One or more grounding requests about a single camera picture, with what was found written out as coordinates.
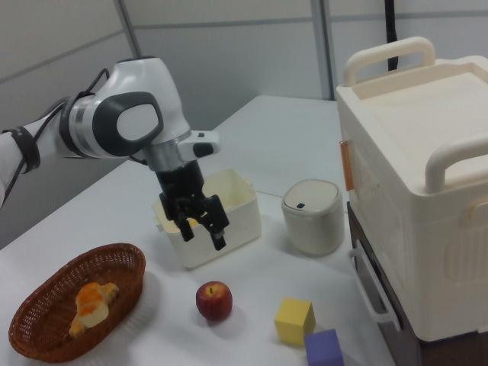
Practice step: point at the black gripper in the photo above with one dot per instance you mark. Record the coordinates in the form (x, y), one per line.
(183, 187)

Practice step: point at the brown wicker basket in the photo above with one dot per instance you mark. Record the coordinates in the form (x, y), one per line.
(42, 305)

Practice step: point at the white square plastic bin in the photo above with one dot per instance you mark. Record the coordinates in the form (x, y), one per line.
(244, 213)

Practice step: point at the small white lidded trash can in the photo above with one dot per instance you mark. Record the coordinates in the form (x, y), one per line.
(312, 221)

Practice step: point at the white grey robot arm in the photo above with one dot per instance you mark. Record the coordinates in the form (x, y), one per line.
(145, 87)

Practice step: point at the grey partition post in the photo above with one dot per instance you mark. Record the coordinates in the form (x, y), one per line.
(323, 49)
(129, 26)

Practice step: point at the toy bread with orange topping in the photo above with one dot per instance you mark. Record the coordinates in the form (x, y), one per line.
(91, 309)

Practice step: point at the yellow foam cube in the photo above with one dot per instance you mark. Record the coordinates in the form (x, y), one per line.
(293, 322)

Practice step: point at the red toy apple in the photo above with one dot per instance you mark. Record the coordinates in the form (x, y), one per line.
(213, 301)

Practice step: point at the purple foam cube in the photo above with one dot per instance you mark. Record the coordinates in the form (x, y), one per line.
(324, 348)

